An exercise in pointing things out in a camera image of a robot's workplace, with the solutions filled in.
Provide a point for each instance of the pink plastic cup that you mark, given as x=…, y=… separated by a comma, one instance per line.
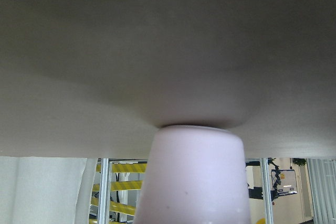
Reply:
x=194, y=174

